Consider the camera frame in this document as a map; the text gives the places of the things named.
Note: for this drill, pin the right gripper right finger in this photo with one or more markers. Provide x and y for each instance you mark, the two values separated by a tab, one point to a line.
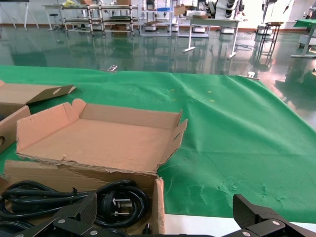
256	217

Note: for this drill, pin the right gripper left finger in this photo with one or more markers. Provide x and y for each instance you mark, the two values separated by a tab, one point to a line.
74	219

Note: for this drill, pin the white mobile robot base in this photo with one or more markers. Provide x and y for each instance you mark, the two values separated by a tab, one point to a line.
198	29
311	41
227	30
262	29
150	27

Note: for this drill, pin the cardboard box with torn lid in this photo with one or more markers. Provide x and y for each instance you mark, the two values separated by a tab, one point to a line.
98	140

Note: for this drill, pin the cardboard box with neat lid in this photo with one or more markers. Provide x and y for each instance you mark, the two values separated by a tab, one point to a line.
14	93

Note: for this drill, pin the flat brown box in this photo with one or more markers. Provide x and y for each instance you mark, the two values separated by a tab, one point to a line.
200	17

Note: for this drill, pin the small tilted cardboard box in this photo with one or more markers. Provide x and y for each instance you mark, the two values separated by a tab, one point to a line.
179	10

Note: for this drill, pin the green table cloth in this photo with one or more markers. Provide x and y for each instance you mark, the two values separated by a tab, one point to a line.
234	135

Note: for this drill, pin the silver table clamp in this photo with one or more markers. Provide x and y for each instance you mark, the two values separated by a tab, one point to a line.
111	69
251	74

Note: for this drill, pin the black tall stool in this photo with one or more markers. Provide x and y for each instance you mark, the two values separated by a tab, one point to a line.
272	24

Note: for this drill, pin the green topped table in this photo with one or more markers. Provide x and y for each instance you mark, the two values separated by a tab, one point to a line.
306	22

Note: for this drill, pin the white workbench table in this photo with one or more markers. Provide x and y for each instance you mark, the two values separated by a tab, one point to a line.
212	20

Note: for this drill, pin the grey metal shelf rack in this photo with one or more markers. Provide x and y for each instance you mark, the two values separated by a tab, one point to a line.
116	21

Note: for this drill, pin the black round stool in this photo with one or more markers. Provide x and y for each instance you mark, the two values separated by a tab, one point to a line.
53	15

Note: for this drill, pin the yellow bag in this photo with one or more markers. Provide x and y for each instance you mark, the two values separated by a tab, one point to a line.
68	3

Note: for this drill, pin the brown carton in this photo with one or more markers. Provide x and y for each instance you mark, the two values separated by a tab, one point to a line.
123	2

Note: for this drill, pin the blue tray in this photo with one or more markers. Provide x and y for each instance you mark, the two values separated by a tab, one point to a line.
163	9

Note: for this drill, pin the white frame rack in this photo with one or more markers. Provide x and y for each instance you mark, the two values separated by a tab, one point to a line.
170	17

